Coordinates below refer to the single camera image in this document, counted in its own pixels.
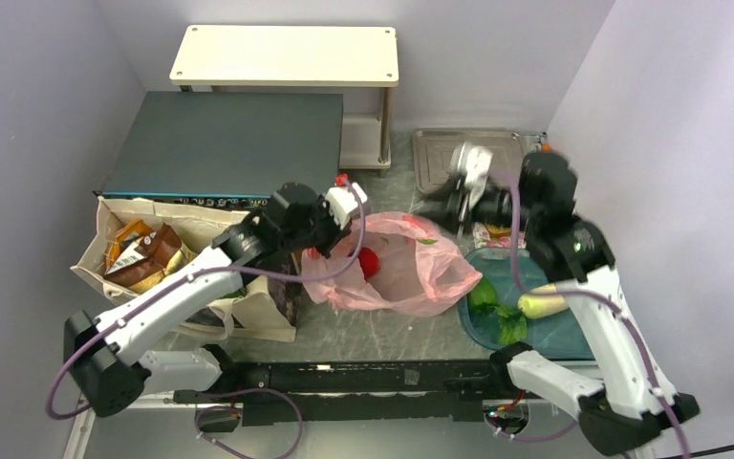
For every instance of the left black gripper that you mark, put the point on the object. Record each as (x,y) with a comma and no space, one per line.
(336,233)

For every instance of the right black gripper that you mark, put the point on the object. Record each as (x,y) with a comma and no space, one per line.
(446,207)

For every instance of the pink plastic grocery bag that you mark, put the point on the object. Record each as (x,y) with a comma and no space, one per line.
(421,272)

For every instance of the red apple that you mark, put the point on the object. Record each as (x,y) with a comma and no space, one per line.
(368,262)

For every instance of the green pepper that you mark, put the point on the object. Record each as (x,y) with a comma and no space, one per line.
(483,298)

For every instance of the beige canvas tote bag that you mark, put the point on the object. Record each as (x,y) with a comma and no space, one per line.
(266,311)

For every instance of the white radish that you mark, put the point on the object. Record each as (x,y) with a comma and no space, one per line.
(542,302)

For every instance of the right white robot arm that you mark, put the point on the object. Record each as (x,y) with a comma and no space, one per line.
(630,404)

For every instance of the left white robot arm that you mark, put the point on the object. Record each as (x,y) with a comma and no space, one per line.
(109,360)

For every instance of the floral cloth mat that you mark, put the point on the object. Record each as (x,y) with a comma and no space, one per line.
(491,236)

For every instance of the silver metal tray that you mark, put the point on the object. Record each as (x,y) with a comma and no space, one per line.
(433,150)

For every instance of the white two-tier shelf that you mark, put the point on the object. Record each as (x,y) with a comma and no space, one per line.
(221,56)

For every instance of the teal plastic tray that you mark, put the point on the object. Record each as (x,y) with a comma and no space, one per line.
(557,337)

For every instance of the brown snack packet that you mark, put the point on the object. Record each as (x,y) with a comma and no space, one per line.
(146,261)

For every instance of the orange snack packet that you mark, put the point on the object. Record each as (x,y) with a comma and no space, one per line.
(123,238)

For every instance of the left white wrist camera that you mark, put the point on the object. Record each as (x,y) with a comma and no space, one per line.
(347,201)

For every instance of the dark blue network switch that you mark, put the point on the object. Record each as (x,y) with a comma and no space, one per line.
(227,150)

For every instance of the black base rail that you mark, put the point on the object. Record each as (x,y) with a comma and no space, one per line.
(459,390)

